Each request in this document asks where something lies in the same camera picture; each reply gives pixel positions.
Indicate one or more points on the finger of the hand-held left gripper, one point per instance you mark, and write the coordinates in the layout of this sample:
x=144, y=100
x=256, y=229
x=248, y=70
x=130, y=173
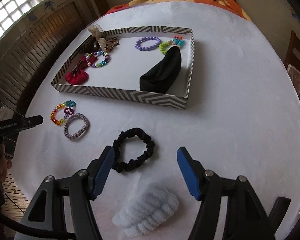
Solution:
x=30, y=122

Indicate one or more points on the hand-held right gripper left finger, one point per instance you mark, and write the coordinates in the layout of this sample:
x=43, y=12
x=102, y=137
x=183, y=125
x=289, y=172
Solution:
x=103, y=173

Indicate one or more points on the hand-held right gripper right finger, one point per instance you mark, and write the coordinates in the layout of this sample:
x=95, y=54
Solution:
x=187, y=175

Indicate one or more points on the black scrunchie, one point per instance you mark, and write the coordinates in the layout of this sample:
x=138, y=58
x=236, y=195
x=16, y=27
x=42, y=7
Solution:
x=150, y=147

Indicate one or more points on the red bow hair clip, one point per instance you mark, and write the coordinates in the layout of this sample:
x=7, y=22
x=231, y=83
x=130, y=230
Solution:
x=76, y=76

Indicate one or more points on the black cloth headband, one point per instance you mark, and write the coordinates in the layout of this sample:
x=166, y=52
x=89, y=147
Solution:
x=162, y=75

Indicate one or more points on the beige ribbon hair bow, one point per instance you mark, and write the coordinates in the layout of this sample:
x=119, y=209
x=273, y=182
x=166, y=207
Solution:
x=100, y=42

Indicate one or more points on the striped shallow cardboard box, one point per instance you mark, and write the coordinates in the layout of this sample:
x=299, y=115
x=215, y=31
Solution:
x=130, y=65

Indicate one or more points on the brown patterned hair bow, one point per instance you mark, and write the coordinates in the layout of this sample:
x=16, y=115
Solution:
x=114, y=41

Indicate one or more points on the person's left hand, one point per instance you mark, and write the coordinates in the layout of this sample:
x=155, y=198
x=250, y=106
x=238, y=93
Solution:
x=3, y=162

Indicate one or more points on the white fluffy headband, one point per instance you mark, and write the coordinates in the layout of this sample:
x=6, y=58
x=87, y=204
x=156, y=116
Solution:
x=150, y=210

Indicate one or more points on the wooden slatted door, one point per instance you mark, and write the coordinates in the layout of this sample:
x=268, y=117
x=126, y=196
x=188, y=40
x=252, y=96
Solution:
x=40, y=45

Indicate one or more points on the glass block window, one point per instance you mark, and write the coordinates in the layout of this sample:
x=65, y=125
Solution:
x=22, y=7

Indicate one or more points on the wooden chair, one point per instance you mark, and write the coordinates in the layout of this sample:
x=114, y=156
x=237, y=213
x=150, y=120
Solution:
x=296, y=62

